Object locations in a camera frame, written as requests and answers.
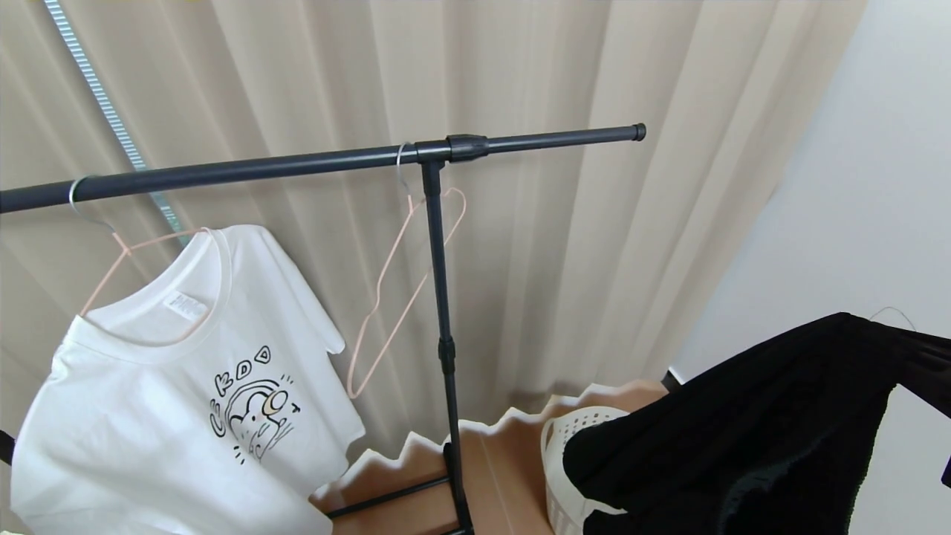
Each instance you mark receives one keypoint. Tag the white laundry basket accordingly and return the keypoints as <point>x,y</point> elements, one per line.
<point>557,475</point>

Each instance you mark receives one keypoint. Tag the black garment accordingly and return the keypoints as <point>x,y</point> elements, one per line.
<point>743,446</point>

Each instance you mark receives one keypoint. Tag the white printed t-shirt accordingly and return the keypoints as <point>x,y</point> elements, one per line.
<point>148,431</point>

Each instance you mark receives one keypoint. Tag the beige curtain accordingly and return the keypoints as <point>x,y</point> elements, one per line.
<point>594,260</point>

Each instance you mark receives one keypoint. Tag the pink clothes hanger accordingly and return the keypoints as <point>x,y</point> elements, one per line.
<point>380,286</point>
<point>122,249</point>

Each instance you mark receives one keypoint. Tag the black clothes rack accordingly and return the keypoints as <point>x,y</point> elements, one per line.
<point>297,164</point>

